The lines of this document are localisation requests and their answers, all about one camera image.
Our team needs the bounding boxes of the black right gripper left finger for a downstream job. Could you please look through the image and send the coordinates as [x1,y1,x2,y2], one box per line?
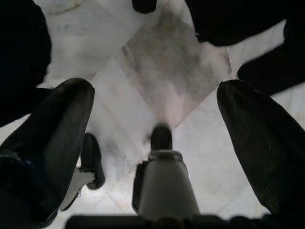
[0,78,96,228]

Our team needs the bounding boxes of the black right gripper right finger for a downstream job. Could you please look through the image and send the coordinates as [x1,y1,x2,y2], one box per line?
[217,80,305,215]

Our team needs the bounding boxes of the black robot left foot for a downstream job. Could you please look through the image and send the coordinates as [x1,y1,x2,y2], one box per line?
[81,133,106,191]

